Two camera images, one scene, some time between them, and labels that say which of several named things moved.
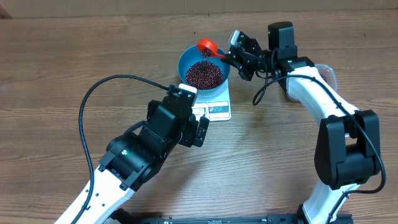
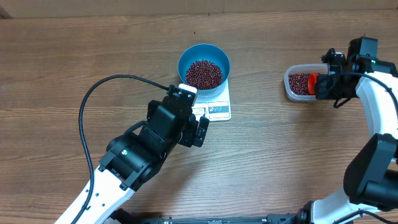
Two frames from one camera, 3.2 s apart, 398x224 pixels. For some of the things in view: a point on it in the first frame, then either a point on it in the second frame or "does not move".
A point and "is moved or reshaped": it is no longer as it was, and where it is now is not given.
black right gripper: x=240 y=61 -> x=325 y=93
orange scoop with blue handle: x=209 y=45 is moved or reshaped
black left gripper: x=189 y=138 does not move
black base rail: x=125 y=216 does not move
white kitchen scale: x=216 y=108 does not move
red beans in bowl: x=204 y=74 does not move
